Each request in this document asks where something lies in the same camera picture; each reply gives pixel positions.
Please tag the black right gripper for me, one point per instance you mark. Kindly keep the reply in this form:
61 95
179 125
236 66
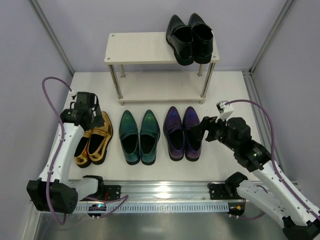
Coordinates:
207 129

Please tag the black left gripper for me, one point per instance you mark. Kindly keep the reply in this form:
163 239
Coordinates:
97 118

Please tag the purple loafer shoe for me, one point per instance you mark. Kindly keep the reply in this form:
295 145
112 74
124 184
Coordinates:
193 147
174 134

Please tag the gold loafer shoe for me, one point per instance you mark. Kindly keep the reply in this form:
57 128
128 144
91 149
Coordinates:
99 140
81 156

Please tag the green loafer shoe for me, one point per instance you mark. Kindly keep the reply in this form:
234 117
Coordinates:
149 137
129 139

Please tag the black loafer shoe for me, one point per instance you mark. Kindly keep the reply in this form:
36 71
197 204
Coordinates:
202 39
180 38

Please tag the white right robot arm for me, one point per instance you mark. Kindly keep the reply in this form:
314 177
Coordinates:
298 217

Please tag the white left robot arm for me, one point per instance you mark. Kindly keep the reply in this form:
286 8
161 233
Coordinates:
61 156

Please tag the white two-tier shoe shelf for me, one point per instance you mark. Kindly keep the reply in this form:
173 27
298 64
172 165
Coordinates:
151 48

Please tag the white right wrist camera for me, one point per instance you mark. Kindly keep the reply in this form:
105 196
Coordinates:
225 110

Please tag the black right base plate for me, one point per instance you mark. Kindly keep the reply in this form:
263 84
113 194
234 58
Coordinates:
218 191

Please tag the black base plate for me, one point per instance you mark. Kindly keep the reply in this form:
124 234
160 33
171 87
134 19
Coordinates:
218 191
111 193

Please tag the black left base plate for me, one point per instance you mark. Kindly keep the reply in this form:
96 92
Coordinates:
111 193

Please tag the aluminium mounting rail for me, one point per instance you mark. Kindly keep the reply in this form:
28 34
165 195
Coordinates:
160 190

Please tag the slotted grey cable duct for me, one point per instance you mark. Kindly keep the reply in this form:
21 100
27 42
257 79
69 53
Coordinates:
130 207

